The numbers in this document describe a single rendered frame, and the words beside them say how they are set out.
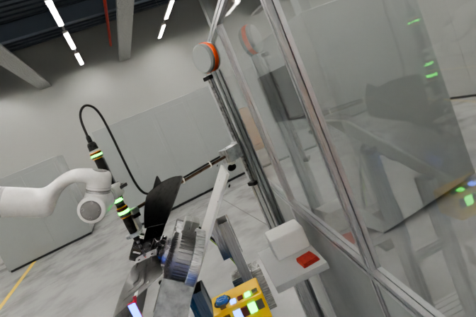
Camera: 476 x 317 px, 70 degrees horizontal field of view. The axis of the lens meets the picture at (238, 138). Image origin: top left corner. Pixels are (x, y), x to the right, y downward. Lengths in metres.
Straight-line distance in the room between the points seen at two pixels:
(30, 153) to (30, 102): 1.76
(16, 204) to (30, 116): 12.83
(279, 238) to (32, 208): 1.01
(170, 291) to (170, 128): 5.70
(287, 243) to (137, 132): 5.59
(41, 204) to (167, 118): 5.95
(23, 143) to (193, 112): 8.15
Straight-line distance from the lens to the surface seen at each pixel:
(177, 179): 1.46
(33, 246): 9.01
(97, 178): 1.15
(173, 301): 1.50
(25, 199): 1.19
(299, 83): 0.99
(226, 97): 1.78
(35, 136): 13.93
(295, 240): 1.68
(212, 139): 7.18
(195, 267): 1.48
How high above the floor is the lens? 1.65
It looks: 7 degrees down
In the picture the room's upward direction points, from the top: 23 degrees counter-clockwise
